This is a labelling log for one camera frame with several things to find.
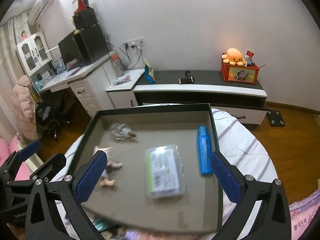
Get black speaker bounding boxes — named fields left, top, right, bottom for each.
left=72, top=7, right=98, bottom=30

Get black computer monitor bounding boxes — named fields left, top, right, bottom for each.
left=58, top=32, right=87, bottom=69

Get white desk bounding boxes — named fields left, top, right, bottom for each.
left=37, top=55, right=111, bottom=119

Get black office chair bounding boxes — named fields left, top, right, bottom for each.
left=35, top=97, right=72, bottom=141

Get blue snack bag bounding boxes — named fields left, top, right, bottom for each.
left=142, top=59, right=156, bottom=84

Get white side cabinet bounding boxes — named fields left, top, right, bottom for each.
left=106, top=69, right=146, bottom=109

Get pink padded jacket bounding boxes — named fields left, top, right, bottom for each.
left=12, top=76, right=38, bottom=141

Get red printed crate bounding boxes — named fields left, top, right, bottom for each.
left=220, top=54, right=260, bottom=85

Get black massage gun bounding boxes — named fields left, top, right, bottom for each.
left=178, top=71, right=194, bottom=84

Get pink box with dark rim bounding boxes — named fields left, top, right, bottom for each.
left=66, top=103, right=224, bottom=233

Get black floor scale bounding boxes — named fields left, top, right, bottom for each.
left=266, top=109, right=286, bottom=128

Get red triangular item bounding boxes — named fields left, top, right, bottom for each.
left=74, top=0, right=88, bottom=14

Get white wall power strip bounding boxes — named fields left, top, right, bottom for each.
left=123, top=37, right=146, bottom=47

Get white air conditioner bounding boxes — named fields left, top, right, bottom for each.
left=27, top=0, right=54, bottom=24

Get black power cables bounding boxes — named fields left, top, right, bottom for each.
left=119, top=42, right=144, bottom=71

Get clear plastic package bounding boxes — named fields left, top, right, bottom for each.
left=145, top=144, right=188, bottom=199

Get small doll figure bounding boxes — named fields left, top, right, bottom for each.
left=94, top=146, right=123, bottom=188

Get beige curtain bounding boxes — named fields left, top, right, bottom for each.
left=0, top=20, right=30, bottom=140

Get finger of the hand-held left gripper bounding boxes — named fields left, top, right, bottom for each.
left=7, top=153, right=67, bottom=188
left=0, top=140, right=42, bottom=178

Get orange octopus plush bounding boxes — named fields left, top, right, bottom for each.
left=222, top=48, right=244, bottom=66

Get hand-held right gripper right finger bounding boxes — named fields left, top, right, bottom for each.
left=211, top=151, right=292, bottom=240

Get packets on side cabinet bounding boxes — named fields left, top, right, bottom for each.
left=111, top=74, right=132, bottom=86

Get red and white packet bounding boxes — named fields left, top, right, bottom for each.
left=244, top=50, right=256, bottom=67

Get clear plastic toy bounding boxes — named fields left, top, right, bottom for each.
left=110, top=122, right=137, bottom=142

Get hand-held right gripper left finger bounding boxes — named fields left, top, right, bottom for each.
left=25, top=151, right=108, bottom=240

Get white glass-door cabinet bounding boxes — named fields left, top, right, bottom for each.
left=16, top=31, right=50, bottom=77

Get blue plastic case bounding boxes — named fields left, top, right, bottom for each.
left=197, top=125, right=213, bottom=176

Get clear bottle with orange cap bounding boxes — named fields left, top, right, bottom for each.
left=110, top=52, right=126, bottom=78

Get black computer tower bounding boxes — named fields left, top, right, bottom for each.
left=74, top=24, right=109, bottom=66

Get pink printed quilt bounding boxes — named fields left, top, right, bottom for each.
left=287, top=177, right=320, bottom=240

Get black and white tv stand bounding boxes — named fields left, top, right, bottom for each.
left=134, top=70, right=269, bottom=126

